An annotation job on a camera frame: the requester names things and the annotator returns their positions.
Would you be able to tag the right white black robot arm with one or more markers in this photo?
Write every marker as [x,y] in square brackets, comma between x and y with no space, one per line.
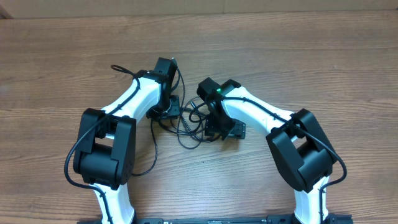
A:
[301,151]

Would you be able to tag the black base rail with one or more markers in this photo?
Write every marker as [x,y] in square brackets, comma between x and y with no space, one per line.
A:
[270,219]

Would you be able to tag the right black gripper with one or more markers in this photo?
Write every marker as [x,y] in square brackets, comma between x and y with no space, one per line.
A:
[228,131]

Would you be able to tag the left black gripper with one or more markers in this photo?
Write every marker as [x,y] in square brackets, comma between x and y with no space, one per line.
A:
[173,114]

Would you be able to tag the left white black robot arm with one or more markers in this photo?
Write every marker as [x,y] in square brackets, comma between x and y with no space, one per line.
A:
[103,157]

